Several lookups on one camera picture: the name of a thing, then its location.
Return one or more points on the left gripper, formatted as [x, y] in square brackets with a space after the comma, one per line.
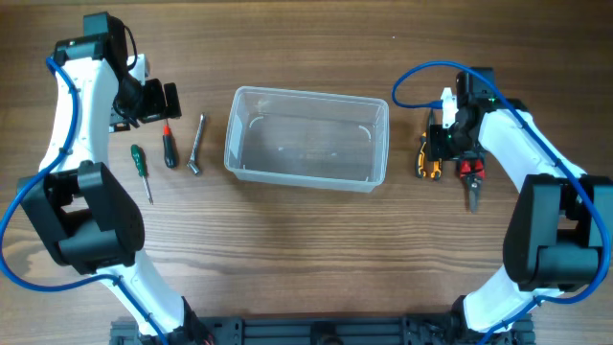
[156, 99]

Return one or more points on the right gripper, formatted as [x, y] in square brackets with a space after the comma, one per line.
[441, 142]

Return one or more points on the red handle wire stripper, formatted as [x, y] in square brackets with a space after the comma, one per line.
[472, 172]

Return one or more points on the orange black needle-nose pliers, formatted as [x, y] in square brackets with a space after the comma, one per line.
[420, 163]

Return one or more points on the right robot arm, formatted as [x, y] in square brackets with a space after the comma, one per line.
[557, 248]

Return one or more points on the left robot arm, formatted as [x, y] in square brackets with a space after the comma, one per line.
[79, 210]

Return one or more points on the clear plastic container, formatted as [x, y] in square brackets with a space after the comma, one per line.
[307, 139]

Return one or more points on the black red screwdriver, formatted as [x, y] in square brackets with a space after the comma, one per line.
[170, 155]

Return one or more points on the silver socket wrench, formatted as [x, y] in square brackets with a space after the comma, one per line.
[192, 162]

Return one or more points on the green handle screwdriver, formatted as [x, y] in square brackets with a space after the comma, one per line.
[138, 157]

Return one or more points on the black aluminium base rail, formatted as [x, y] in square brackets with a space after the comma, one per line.
[411, 329]

